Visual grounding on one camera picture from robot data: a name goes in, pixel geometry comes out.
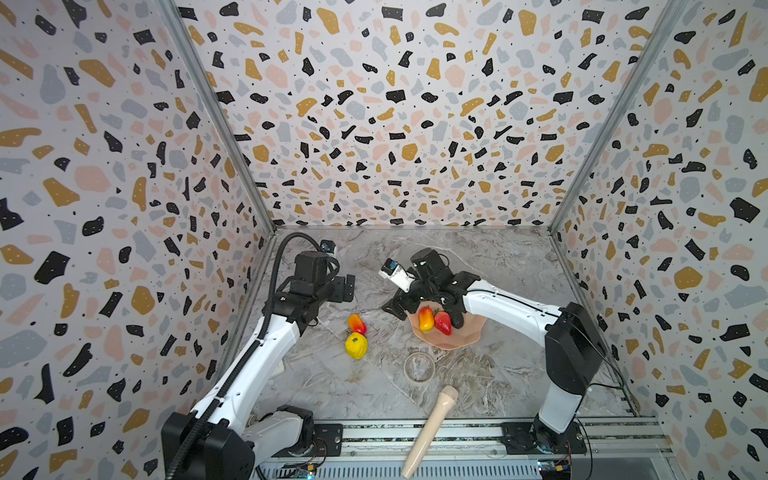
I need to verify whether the yellow fake lemon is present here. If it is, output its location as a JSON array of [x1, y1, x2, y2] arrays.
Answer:
[[345, 332, 368, 360]]

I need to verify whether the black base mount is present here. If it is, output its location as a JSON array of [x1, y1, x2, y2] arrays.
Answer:
[[501, 418, 587, 455], [272, 422, 344, 459]]

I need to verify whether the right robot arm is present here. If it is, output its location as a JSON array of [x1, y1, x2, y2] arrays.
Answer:
[[379, 248, 606, 453]]

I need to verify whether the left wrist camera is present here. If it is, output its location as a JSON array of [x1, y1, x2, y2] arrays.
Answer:
[[320, 239, 336, 254]]

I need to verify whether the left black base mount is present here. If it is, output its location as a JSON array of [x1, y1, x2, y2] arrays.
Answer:
[[272, 422, 344, 459]]

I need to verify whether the aluminium front rail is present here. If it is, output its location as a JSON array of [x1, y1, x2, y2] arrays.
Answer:
[[164, 416, 676, 480]]

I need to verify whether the clear glass jar lid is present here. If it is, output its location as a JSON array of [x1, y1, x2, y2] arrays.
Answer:
[[403, 351, 436, 383]]

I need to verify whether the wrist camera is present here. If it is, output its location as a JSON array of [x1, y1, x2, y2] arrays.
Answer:
[[320, 239, 336, 254], [379, 258, 416, 293]]

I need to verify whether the red-orange fake mango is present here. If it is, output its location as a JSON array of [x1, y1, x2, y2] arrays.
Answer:
[[417, 307, 435, 332], [347, 314, 367, 336]]

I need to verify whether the pink scalloped fruit bowl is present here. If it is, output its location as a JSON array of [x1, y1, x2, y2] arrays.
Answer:
[[407, 302, 487, 351]]

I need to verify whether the red fake strawberry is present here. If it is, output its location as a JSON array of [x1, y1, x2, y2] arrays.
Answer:
[[434, 311, 453, 336]]

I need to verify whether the black corrugated cable hose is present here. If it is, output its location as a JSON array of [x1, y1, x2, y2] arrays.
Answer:
[[163, 232, 325, 480]]

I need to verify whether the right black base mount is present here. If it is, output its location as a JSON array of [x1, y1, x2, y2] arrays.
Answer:
[[501, 418, 587, 455]]

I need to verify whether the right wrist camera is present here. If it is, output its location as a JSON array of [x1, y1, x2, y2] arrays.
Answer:
[[379, 258, 416, 293]]

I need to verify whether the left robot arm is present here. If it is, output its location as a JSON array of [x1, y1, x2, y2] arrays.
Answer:
[[161, 250, 354, 479]]

